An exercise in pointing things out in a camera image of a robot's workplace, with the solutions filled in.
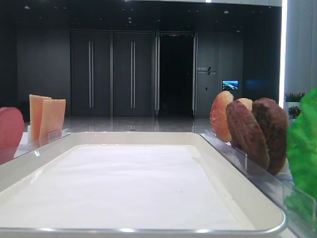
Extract brown meat patty left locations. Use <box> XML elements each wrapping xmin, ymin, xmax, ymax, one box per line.
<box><xmin>226</xmin><ymin>100</ymin><xmax>269</xmax><ymax>170</ymax></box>

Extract brown meat patty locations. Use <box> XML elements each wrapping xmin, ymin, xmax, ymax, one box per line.
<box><xmin>252</xmin><ymin>98</ymin><xmax>289</xmax><ymax>175</ymax></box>
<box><xmin>226</xmin><ymin>100</ymin><xmax>269</xmax><ymax>170</ymax></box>

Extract orange cheese slice front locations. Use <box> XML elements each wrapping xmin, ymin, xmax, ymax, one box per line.
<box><xmin>39</xmin><ymin>99</ymin><xmax>66</xmax><ymax>139</ymax></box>

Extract orange cheese slice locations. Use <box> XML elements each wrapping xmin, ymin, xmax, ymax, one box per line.
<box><xmin>29</xmin><ymin>94</ymin><xmax>52</xmax><ymax>142</ymax></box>
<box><xmin>39</xmin><ymin>99</ymin><xmax>66</xmax><ymax>139</ymax></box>

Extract brown meat patty right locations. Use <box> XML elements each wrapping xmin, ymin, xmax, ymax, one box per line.
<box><xmin>252</xmin><ymin>98</ymin><xmax>289</xmax><ymax>175</ymax></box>

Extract orange cheese slice back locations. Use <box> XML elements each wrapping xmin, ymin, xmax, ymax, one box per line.
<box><xmin>29</xmin><ymin>94</ymin><xmax>52</xmax><ymax>142</ymax></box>

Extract green lettuce leaf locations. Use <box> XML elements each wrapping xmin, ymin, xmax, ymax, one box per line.
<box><xmin>285</xmin><ymin>88</ymin><xmax>317</xmax><ymax>222</ymax></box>

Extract red tomato slice front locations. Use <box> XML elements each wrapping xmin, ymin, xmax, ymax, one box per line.
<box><xmin>0</xmin><ymin>107</ymin><xmax>24</xmax><ymax>151</ymax></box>

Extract bun top slice left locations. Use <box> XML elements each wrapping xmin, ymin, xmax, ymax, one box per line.
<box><xmin>210</xmin><ymin>91</ymin><xmax>233</xmax><ymax>142</ymax></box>

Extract bun slice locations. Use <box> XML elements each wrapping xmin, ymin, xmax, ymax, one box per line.
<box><xmin>237</xmin><ymin>98</ymin><xmax>253</xmax><ymax>111</ymax></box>
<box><xmin>210</xmin><ymin>91</ymin><xmax>233</xmax><ymax>142</ymax></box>

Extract white metal tray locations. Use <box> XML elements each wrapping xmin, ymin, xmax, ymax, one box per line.
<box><xmin>0</xmin><ymin>132</ymin><xmax>287</xmax><ymax>238</ymax></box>

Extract open dark doorway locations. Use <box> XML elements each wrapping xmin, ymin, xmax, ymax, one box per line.
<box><xmin>158</xmin><ymin>33</ymin><xmax>194</xmax><ymax>117</ymax></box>

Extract dark double door middle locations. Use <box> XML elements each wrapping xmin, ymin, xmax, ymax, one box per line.
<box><xmin>113</xmin><ymin>32</ymin><xmax>153</xmax><ymax>117</ymax></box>

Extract dark double door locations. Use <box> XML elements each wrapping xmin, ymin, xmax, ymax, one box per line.
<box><xmin>71</xmin><ymin>31</ymin><xmax>110</xmax><ymax>117</ymax></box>
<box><xmin>113</xmin><ymin>32</ymin><xmax>153</xmax><ymax>117</ymax></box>

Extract bun top slice right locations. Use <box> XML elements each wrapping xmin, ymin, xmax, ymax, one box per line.
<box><xmin>237</xmin><ymin>98</ymin><xmax>253</xmax><ymax>111</ymax></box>

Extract dark double door left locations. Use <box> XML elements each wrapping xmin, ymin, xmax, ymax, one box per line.
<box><xmin>71</xmin><ymin>31</ymin><xmax>110</xmax><ymax>117</ymax></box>

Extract potted flower plants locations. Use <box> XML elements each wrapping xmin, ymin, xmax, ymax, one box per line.
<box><xmin>284</xmin><ymin>92</ymin><xmax>305</xmax><ymax>119</ymax></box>

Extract small wall screen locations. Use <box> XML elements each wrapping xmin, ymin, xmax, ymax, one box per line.
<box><xmin>222</xmin><ymin>80</ymin><xmax>239</xmax><ymax>91</ymax></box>

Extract clear left front rail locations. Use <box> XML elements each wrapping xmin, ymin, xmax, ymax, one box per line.
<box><xmin>0</xmin><ymin>129</ymin><xmax>70</xmax><ymax>165</ymax></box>

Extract clear rail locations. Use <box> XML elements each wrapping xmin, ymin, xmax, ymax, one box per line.
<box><xmin>0</xmin><ymin>129</ymin><xmax>70</xmax><ymax>165</ymax></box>
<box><xmin>201</xmin><ymin>130</ymin><xmax>317</xmax><ymax>238</ymax></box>

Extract clear right front rail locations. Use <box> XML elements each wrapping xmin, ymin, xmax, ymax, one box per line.
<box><xmin>201</xmin><ymin>130</ymin><xmax>317</xmax><ymax>238</ymax></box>

